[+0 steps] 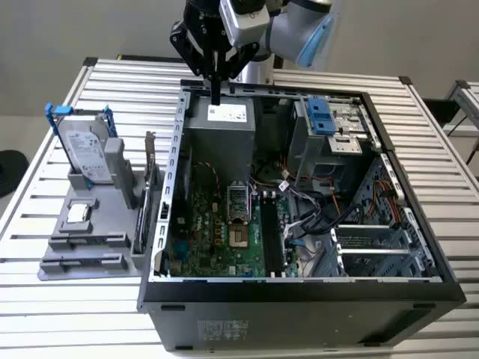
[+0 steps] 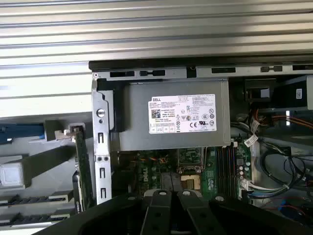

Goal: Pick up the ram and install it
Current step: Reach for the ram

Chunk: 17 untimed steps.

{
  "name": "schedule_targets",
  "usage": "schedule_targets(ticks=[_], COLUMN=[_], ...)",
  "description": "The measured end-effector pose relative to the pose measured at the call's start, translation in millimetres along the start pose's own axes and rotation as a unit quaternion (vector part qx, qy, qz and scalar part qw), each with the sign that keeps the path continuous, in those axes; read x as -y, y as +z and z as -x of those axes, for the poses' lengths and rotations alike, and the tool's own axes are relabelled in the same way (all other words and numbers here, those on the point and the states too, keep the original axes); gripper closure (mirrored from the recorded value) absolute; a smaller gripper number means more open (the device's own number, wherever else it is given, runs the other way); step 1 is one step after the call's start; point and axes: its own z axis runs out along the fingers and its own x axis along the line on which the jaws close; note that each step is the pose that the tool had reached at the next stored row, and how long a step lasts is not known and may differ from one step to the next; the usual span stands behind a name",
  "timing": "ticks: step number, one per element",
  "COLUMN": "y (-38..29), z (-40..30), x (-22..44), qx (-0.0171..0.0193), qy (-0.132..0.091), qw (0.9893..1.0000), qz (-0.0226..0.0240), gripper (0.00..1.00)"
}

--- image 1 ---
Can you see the hard disk in blue carrier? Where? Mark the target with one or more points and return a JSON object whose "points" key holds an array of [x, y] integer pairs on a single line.
{"points": [[88, 153]]}

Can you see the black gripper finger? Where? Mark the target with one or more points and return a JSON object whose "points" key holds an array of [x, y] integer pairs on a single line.
{"points": [[239, 63], [189, 48]]}

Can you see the green motherboard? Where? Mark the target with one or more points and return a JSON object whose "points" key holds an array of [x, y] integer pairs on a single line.
{"points": [[209, 247]]}

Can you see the metal optical drive bay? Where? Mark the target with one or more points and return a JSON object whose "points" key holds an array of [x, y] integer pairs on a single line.
{"points": [[344, 146]]}

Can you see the silver CPU chip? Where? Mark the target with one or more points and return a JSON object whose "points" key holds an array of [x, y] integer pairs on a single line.
{"points": [[79, 214]]}

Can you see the grey power supply unit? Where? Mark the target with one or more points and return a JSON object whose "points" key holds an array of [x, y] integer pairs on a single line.
{"points": [[221, 149]]}

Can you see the thin metal locking lever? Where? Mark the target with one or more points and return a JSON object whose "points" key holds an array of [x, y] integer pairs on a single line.
{"points": [[249, 203]]}

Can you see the blue plastic drive latch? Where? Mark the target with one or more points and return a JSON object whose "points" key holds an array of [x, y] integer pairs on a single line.
{"points": [[321, 116]]}

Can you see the metal slat side table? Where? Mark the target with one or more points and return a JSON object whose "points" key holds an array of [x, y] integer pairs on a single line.
{"points": [[464, 101]]}

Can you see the silver disk bay cage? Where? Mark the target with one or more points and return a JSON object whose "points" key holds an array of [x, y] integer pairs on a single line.
{"points": [[374, 250]]}

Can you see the graphics card with black cooler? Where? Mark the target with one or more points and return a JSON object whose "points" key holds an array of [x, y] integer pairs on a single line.
{"points": [[144, 220]]}

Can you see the black round object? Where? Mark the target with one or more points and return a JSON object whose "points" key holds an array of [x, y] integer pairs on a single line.
{"points": [[11, 168]]}

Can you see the grey plastic parts rack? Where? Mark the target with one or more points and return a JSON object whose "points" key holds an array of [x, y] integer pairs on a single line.
{"points": [[90, 261]]}

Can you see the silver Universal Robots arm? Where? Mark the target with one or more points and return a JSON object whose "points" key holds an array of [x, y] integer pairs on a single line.
{"points": [[288, 33]]}

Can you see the CPU socket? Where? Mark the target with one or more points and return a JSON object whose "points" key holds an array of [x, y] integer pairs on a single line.
{"points": [[238, 236]]}

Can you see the black open PC case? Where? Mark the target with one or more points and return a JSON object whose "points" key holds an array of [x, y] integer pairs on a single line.
{"points": [[299, 318]]}

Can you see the blue SATA connector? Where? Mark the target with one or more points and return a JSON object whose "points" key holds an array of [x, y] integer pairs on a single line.
{"points": [[295, 243]]}

